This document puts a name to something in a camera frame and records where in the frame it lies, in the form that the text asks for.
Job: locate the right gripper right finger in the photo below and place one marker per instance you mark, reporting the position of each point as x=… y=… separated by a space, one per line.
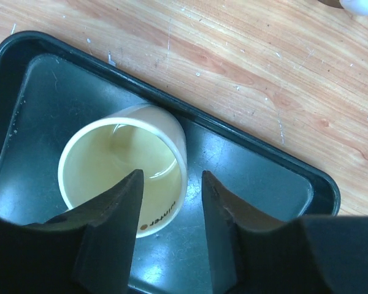
x=253 y=252

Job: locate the brown wooden coaster middle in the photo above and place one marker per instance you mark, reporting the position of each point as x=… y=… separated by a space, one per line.
x=332 y=3

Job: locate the pink mug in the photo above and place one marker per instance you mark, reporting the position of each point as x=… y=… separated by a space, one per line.
x=357 y=7

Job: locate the black plastic tray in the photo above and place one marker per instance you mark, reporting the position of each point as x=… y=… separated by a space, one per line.
x=49 y=90

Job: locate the cream yellow mug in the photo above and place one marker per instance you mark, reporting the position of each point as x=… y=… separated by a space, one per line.
x=103 y=152

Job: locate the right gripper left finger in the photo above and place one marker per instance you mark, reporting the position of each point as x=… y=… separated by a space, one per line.
x=87 y=249

